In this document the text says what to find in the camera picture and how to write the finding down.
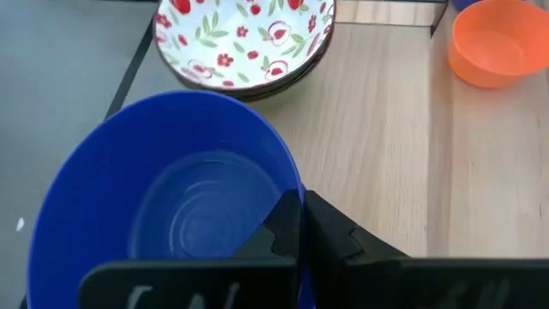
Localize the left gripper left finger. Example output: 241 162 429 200
79 188 304 309

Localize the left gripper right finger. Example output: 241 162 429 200
305 191 549 309

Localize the blue plastic bowl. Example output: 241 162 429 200
449 0 484 12
25 89 317 309

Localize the floral bowl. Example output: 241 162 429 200
152 0 337 96
171 25 338 103

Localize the orange plastic bowl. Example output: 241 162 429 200
448 0 549 90

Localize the wooden shelf with black legs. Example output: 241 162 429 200
106 0 450 258

